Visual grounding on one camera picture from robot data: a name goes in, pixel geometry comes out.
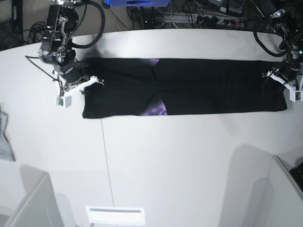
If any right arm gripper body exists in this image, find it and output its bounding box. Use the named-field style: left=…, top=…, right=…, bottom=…
left=54, top=61, right=89, bottom=91

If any white power strip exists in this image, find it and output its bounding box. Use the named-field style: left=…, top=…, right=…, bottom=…
left=161, top=13, right=248, bottom=27

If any white table cable slot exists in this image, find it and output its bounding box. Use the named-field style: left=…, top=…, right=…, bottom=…
left=86, top=206, right=145, bottom=225

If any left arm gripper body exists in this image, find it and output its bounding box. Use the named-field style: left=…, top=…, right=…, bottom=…
left=273, top=61, right=303, bottom=82

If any black T-shirt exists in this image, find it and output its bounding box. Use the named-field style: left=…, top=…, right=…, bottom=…
left=82, top=57, right=287, bottom=119

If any blue box at top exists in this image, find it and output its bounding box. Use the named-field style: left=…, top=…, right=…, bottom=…
left=105, top=0, right=170, bottom=7

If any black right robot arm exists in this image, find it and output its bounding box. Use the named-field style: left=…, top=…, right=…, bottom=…
left=26, top=0, right=105, bottom=94

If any grey cloth at left edge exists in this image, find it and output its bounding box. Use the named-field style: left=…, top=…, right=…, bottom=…
left=0, top=110, right=16, bottom=162

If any coiled black cable on floor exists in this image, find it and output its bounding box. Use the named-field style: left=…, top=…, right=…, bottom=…
left=27, top=21, right=48, bottom=44

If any black keyboard at right edge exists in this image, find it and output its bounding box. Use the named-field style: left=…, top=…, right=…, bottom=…
left=290, top=163, right=303, bottom=190

